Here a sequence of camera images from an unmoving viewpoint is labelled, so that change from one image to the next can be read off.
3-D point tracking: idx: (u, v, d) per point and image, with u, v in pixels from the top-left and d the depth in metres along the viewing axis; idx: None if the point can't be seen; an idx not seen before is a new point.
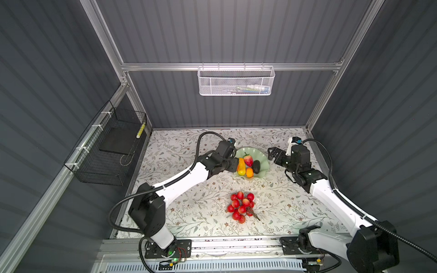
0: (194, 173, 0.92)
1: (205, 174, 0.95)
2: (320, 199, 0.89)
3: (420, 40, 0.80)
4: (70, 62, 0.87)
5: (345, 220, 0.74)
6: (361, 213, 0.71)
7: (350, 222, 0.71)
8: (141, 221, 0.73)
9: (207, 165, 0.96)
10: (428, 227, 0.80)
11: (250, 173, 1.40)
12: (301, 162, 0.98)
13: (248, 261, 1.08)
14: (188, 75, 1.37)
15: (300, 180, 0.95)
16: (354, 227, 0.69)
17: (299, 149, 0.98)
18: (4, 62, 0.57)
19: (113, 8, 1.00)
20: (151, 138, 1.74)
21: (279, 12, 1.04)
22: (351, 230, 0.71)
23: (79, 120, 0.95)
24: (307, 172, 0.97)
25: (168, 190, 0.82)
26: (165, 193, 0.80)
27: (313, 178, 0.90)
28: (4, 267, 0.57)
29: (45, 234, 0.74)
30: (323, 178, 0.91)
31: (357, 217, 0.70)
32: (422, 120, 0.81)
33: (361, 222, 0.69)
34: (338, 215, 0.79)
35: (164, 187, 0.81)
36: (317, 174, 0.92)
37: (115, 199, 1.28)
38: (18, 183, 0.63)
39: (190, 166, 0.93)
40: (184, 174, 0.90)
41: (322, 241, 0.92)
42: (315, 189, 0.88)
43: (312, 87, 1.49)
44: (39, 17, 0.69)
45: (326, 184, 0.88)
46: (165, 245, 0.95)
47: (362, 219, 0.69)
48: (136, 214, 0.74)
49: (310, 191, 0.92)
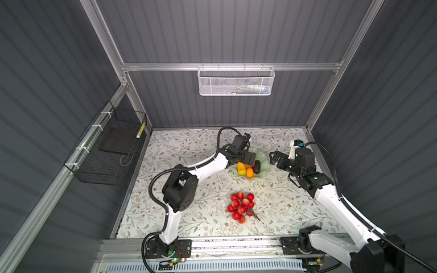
0: (217, 160, 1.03)
1: (225, 164, 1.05)
2: (325, 205, 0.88)
3: (420, 40, 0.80)
4: (71, 62, 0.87)
5: (353, 231, 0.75)
6: (369, 225, 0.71)
7: (358, 234, 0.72)
8: (176, 196, 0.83)
9: (227, 156, 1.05)
10: (427, 227, 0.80)
11: (250, 174, 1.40)
12: (306, 166, 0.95)
13: (248, 261, 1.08)
14: (188, 75, 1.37)
15: (305, 184, 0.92)
16: (363, 239, 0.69)
17: (303, 153, 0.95)
18: (3, 61, 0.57)
19: (112, 8, 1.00)
20: (150, 137, 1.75)
21: (279, 12, 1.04)
22: (358, 242, 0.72)
23: (79, 120, 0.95)
24: (312, 176, 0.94)
25: (198, 170, 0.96)
26: (197, 172, 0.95)
27: (320, 184, 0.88)
28: (4, 267, 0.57)
29: (45, 233, 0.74)
30: (330, 185, 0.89)
31: (364, 229, 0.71)
32: (422, 120, 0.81)
33: (369, 235, 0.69)
34: (344, 225, 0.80)
35: (196, 168, 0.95)
36: (325, 180, 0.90)
37: (115, 199, 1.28)
38: (18, 183, 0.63)
39: (214, 154, 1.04)
40: (209, 160, 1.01)
41: (324, 244, 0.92)
42: (321, 195, 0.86)
43: (312, 87, 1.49)
44: (39, 17, 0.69)
45: (332, 190, 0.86)
46: (170, 239, 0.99)
47: (370, 232, 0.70)
48: (169, 191, 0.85)
49: (315, 195, 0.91)
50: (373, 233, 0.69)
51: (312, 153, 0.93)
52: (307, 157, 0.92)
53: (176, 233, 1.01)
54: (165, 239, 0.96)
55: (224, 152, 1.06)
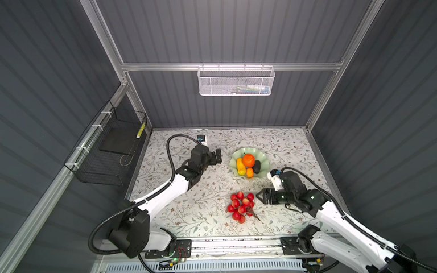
0: (174, 185, 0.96)
1: (185, 185, 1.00)
2: (330, 223, 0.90)
3: (420, 40, 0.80)
4: (71, 62, 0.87)
5: (366, 251, 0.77)
6: (380, 243, 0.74)
7: (372, 254, 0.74)
8: (124, 240, 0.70)
9: (186, 176, 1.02)
10: (427, 227, 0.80)
11: (250, 173, 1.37)
12: (296, 188, 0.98)
13: (248, 261, 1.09)
14: (188, 75, 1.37)
15: (304, 206, 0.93)
16: (380, 259, 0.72)
17: (287, 176, 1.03)
18: (3, 61, 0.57)
19: (112, 7, 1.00)
20: (151, 137, 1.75)
21: (279, 11, 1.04)
22: (375, 261, 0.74)
23: (79, 120, 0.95)
24: (308, 195, 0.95)
25: (150, 203, 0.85)
26: (148, 207, 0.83)
27: (320, 205, 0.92)
28: (4, 267, 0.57)
29: (46, 233, 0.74)
30: (328, 202, 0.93)
31: (378, 248, 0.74)
32: (422, 120, 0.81)
33: (384, 253, 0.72)
34: (354, 242, 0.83)
35: (145, 201, 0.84)
36: (321, 198, 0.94)
37: (115, 200, 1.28)
38: (17, 183, 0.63)
39: (170, 178, 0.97)
40: (165, 186, 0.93)
41: (330, 251, 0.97)
42: (324, 217, 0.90)
43: (312, 87, 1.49)
44: (39, 17, 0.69)
45: (332, 207, 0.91)
46: (165, 247, 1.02)
47: (383, 249, 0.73)
48: (118, 234, 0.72)
49: (317, 215, 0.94)
50: (386, 249, 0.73)
51: (293, 174, 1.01)
52: (292, 179, 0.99)
53: (170, 238, 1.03)
54: (158, 247, 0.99)
55: (183, 174, 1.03)
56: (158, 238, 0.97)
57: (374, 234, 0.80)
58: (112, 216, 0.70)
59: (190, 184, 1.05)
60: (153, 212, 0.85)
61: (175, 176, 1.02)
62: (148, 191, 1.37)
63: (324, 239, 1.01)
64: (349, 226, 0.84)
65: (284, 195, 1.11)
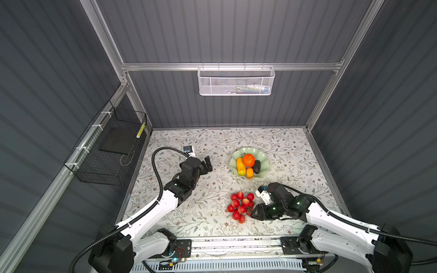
0: (163, 203, 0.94)
1: (173, 202, 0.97)
2: (320, 224, 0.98)
3: (420, 40, 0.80)
4: (71, 62, 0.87)
5: (356, 239, 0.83)
6: (364, 227, 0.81)
7: (362, 240, 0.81)
8: (105, 267, 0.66)
9: (176, 192, 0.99)
10: (427, 227, 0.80)
11: (250, 174, 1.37)
12: (284, 199, 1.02)
13: (248, 261, 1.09)
14: (188, 75, 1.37)
15: (295, 214, 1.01)
16: (368, 243, 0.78)
17: (273, 189, 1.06)
18: (4, 62, 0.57)
19: (112, 8, 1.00)
20: (151, 137, 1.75)
21: (279, 12, 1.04)
22: (366, 247, 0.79)
23: (79, 120, 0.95)
24: (295, 202, 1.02)
25: (134, 226, 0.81)
26: (131, 231, 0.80)
27: (306, 209, 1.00)
28: (4, 267, 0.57)
29: (46, 232, 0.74)
30: (313, 203, 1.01)
31: (363, 233, 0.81)
32: (422, 120, 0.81)
33: (370, 237, 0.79)
34: (347, 236, 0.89)
35: (129, 225, 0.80)
36: (306, 202, 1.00)
37: (115, 199, 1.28)
38: (18, 183, 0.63)
39: (158, 197, 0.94)
40: (152, 205, 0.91)
41: (329, 247, 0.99)
42: (313, 220, 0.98)
43: (312, 87, 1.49)
44: (39, 17, 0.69)
45: (317, 207, 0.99)
46: (163, 249, 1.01)
47: (369, 233, 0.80)
48: (99, 260, 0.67)
49: (308, 219, 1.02)
50: (371, 232, 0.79)
51: (279, 185, 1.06)
52: (278, 191, 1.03)
53: (168, 241, 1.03)
54: (157, 252, 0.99)
55: (170, 191, 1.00)
56: (153, 246, 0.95)
57: (358, 222, 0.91)
58: (98, 240, 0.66)
59: (180, 199, 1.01)
60: (137, 236, 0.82)
61: (163, 192, 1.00)
62: (148, 191, 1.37)
63: (322, 236, 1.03)
64: (335, 220, 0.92)
65: (275, 207, 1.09)
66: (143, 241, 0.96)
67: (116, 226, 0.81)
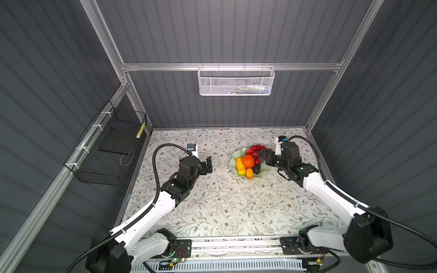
0: (157, 206, 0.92)
1: (170, 204, 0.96)
2: (315, 192, 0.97)
3: (420, 41, 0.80)
4: (71, 62, 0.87)
5: (341, 210, 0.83)
6: (353, 202, 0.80)
7: (345, 211, 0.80)
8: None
9: (173, 193, 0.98)
10: (427, 228, 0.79)
11: (250, 173, 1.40)
12: (292, 159, 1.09)
13: (248, 261, 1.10)
14: (188, 75, 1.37)
15: (293, 174, 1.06)
16: (349, 214, 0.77)
17: (288, 147, 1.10)
18: (4, 62, 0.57)
19: (112, 7, 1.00)
20: (151, 138, 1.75)
21: (279, 11, 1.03)
22: (346, 218, 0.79)
23: (79, 120, 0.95)
24: (299, 166, 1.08)
25: (128, 232, 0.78)
26: (125, 237, 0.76)
27: (305, 172, 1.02)
28: (4, 267, 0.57)
29: (46, 232, 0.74)
30: (315, 172, 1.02)
31: (349, 206, 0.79)
32: (423, 120, 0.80)
33: (354, 210, 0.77)
34: (332, 205, 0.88)
35: (123, 232, 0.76)
36: (310, 169, 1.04)
37: (115, 199, 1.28)
38: (18, 183, 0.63)
39: (153, 199, 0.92)
40: (148, 208, 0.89)
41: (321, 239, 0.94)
42: (309, 183, 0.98)
43: (312, 87, 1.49)
44: (39, 17, 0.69)
45: (317, 177, 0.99)
46: (162, 249, 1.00)
47: (354, 207, 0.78)
48: (95, 266, 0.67)
49: (304, 186, 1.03)
50: (358, 207, 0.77)
51: (295, 145, 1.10)
52: (292, 150, 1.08)
53: (168, 242, 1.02)
54: (156, 253, 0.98)
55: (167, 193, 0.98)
56: (151, 249, 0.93)
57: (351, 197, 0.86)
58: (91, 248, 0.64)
59: (178, 200, 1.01)
60: (132, 243, 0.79)
61: (160, 194, 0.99)
62: (148, 191, 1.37)
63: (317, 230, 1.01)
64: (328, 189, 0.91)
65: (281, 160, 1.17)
66: (141, 244, 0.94)
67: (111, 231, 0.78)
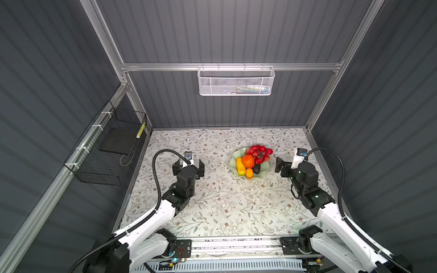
0: (160, 212, 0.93)
1: (171, 212, 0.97)
2: (330, 224, 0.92)
3: (420, 41, 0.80)
4: (71, 62, 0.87)
5: (359, 252, 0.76)
6: (375, 247, 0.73)
7: (365, 256, 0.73)
8: None
9: (173, 202, 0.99)
10: (427, 228, 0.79)
11: (250, 174, 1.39)
12: (308, 185, 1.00)
13: (248, 261, 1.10)
14: (188, 75, 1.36)
15: (307, 202, 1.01)
16: (370, 261, 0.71)
17: (308, 172, 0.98)
18: (4, 62, 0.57)
19: (112, 8, 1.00)
20: (150, 138, 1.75)
21: (279, 11, 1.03)
22: (366, 264, 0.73)
23: (79, 120, 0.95)
24: (314, 194, 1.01)
25: (131, 234, 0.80)
26: (128, 239, 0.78)
27: (322, 203, 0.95)
28: (4, 267, 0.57)
29: (45, 233, 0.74)
30: (331, 203, 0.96)
31: (371, 251, 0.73)
32: (422, 120, 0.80)
33: (375, 257, 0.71)
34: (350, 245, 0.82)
35: (127, 233, 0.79)
36: (326, 199, 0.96)
37: (115, 199, 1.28)
38: (17, 183, 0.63)
39: (156, 206, 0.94)
40: (150, 214, 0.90)
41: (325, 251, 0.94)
42: (325, 215, 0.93)
43: (312, 87, 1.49)
44: (39, 17, 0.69)
45: (335, 210, 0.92)
46: (161, 251, 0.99)
47: (376, 253, 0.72)
48: None
49: (318, 214, 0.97)
50: (380, 255, 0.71)
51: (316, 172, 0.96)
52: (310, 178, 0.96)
53: (167, 242, 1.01)
54: (156, 254, 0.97)
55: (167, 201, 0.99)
56: (149, 251, 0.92)
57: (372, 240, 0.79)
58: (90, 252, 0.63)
59: (177, 210, 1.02)
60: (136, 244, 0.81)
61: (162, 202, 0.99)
62: (148, 191, 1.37)
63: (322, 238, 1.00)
64: (346, 227, 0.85)
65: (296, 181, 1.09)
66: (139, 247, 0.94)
67: (115, 234, 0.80)
